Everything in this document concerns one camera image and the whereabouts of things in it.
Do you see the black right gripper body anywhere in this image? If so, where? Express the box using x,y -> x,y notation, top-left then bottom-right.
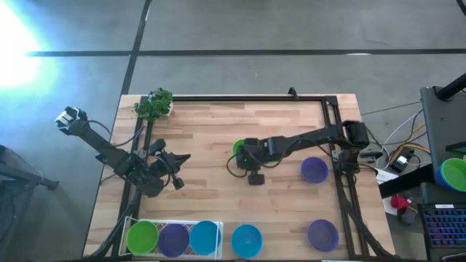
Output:
235,136 -> 288,171

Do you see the white wire dish rack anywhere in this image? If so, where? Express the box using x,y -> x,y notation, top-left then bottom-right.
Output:
118,215 -> 224,260

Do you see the blue mini bowl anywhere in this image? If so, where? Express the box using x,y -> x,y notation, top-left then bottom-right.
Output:
189,221 -> 222,257
232,223 -> 264,259
434,162 -> 449,188

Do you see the green plant in white pot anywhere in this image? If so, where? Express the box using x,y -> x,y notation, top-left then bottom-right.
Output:
133,87 -> 175,123

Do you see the white power adapter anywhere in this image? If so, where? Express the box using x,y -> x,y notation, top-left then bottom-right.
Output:
389,154 -> 412,174

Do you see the black aluminium frame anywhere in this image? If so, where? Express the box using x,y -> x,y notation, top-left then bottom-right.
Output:
90,94 -> 396,261

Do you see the black desk bar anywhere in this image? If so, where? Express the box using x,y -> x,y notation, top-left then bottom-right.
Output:
378,163 -> 438,199

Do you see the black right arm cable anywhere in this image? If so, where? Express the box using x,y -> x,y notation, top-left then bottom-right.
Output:
226,152 -> 252,179

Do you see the black floor stand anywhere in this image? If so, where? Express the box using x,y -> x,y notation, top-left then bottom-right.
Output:
0,144 -> 60,262

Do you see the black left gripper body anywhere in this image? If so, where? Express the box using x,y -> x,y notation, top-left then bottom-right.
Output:
127,140 -> 175,199

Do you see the white paper sheet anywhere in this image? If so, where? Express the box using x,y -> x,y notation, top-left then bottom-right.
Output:
376,168 -> 400,186

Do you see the backlit computer keyboard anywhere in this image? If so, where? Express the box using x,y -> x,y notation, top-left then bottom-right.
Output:
417,202 -> 466,250

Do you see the purple mini bowl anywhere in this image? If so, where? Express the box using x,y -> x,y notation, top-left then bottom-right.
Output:
157,223 -> 191,258
300,156 -> 330,184
307,218 -> 340,253

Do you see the green mini bowl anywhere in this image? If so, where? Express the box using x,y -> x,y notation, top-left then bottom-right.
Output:
232,138 -> 248,156
126,221 -> 159,255
440,157 -> 466,193

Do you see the black pole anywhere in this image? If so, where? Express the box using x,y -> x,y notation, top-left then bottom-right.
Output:
435,72 -> 466,102

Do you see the small red object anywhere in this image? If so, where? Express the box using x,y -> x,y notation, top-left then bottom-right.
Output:
390,195 -> 411,211

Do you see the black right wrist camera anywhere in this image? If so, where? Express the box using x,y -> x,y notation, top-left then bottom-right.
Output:
247,167 -> 266,186

